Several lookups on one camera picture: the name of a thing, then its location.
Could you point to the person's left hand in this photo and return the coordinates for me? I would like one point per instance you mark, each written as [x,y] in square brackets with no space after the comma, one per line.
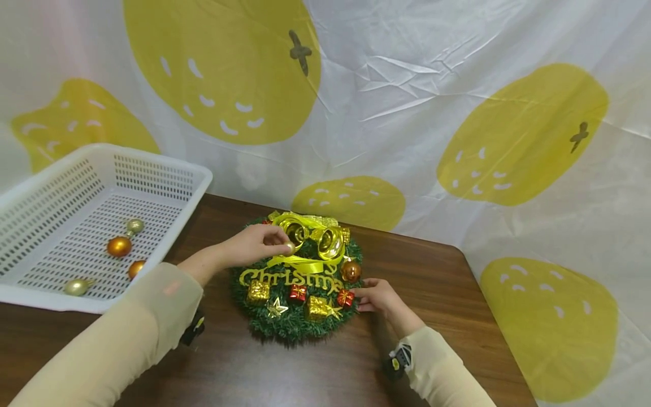
[249,246]

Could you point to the person's right hand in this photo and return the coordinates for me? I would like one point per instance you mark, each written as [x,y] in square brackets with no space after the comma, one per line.
[381,297]

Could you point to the person's left index finger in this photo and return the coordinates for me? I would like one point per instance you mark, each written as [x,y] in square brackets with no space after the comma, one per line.
[278,234]

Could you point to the person's right fingers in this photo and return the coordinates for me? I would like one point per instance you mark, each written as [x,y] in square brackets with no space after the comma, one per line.
[365,299]

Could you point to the person's right thumb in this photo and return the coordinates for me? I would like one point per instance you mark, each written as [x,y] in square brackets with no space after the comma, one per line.
[371,281]

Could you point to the person's left thumb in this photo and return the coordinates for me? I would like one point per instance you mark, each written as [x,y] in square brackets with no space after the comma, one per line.
[277,254]

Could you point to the pale gold ball ornament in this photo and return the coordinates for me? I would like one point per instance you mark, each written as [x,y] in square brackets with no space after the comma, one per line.
[135,226]
[290,248]
[76,287]

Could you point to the green christmas wreath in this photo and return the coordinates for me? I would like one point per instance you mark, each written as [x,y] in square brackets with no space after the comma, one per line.
[292,325]

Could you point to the person's right forearm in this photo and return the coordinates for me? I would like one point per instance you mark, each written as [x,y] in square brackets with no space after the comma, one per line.
[437,367]

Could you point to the person's left forearm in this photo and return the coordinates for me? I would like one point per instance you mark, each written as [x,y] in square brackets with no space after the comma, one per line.
[112,339]

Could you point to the red gift box ornament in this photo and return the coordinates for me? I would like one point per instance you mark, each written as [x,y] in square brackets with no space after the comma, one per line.
[297,292]
[345,298]

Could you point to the orange ball ornament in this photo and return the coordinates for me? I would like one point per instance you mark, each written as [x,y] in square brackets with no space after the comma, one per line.
[135,268]
[119,247]
[351,272]

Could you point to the gold letter sign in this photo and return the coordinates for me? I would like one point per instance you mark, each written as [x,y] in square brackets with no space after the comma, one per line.
[264,277]

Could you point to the gold star ornament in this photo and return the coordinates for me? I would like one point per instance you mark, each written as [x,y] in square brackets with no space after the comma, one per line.
[277,308]
[334,311]

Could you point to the gold gift box ornament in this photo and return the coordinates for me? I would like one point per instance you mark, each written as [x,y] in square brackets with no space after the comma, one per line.
[258,292]
[316,308]

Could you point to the gold bells with yellow bow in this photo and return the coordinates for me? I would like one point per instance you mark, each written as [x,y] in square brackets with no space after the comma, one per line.
[329,242]

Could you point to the black wrist band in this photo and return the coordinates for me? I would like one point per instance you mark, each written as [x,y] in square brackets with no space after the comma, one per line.
[399,360]
[193,328]

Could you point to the white plastic mesh basket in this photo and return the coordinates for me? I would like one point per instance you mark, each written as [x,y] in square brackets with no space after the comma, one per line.
[152,175]

